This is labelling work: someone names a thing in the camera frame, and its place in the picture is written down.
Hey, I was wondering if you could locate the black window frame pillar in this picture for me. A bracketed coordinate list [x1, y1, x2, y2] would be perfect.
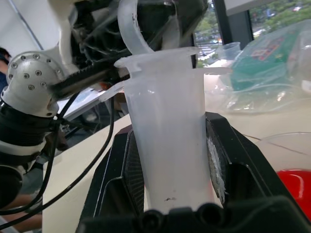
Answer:
[213, 0, 255, 47]

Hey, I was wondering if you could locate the ribbed finger of the black left gripper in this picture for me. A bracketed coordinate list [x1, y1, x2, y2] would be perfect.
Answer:
[52, 63, 130, 98]

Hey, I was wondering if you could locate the clear plastic bag green package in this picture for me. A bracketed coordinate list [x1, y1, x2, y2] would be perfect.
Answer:
[217, 18, 311, 115]

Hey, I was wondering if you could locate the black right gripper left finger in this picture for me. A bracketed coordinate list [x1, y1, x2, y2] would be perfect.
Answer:
[82, 128, 147, 219]

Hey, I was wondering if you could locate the clear cup with red liquid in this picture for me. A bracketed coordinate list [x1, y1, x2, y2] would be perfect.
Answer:
[252, 132, 311, 219]

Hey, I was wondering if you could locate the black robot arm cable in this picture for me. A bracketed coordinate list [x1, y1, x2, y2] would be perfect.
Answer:
[0, 91, 116, 230]

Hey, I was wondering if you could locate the person in blue shirt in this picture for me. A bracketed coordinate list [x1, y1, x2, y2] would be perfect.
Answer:
[0, 47, 12, 94]

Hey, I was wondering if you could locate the translucent white plastic cup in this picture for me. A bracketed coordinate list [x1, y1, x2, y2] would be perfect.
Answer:
[100, 0, 233, 212]

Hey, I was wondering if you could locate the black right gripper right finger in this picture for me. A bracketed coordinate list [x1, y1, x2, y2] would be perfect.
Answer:
[206, 111, 302, 211]

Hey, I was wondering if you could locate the small clear plastic cup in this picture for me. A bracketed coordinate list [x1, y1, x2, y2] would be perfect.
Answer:
[217, 41, 242, 60]

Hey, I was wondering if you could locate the white background desk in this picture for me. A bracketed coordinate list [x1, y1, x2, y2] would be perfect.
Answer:
[62, 86, 111, 122]

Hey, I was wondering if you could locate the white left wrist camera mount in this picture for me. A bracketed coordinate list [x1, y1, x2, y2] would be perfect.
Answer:
[46, 0, 80, 75]

